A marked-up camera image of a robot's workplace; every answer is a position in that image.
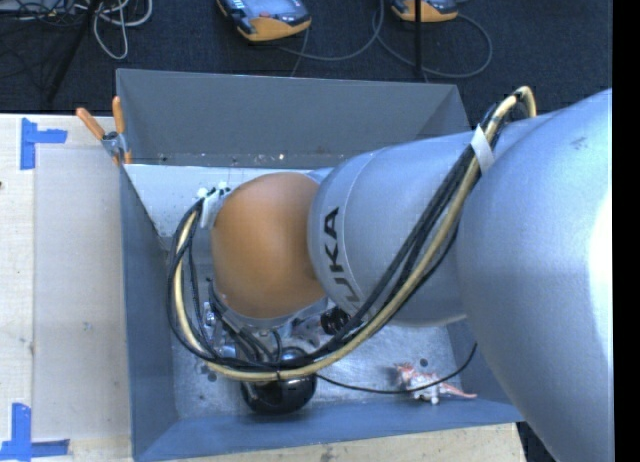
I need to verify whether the black glossy ball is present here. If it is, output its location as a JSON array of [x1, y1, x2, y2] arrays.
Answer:
[[239, 347, 319, 415]]

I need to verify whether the pale wood flat board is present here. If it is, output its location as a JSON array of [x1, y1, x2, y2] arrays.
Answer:
[[31, 142, 134, 445]]

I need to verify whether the orange and white toy dinosaur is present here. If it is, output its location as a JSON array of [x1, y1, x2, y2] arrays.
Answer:
[[393, 361, 479, 406]]

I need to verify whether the grey metal bin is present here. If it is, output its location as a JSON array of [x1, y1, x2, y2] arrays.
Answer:
[[114, 68, 527, 462]]

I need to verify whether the black cylinder on white bracket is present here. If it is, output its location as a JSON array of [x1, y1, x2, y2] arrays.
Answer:
[[294, 305, 352, 339]]

